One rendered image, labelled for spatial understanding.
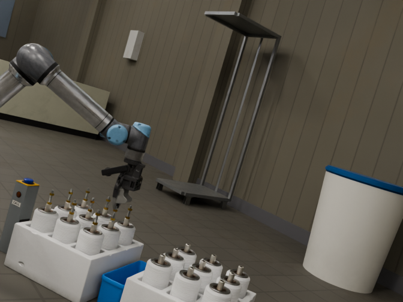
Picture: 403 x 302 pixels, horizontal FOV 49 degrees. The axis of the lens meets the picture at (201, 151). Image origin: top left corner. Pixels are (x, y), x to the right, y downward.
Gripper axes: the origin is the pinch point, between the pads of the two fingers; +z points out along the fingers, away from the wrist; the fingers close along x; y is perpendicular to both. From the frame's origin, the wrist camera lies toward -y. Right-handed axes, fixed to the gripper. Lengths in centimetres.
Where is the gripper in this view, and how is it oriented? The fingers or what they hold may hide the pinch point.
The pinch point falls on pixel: (114, 205)
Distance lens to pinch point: 186.5
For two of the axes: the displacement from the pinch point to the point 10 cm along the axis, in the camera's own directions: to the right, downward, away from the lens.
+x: 2.3, -0.1, 9.7
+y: 9.3, 2.9, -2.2
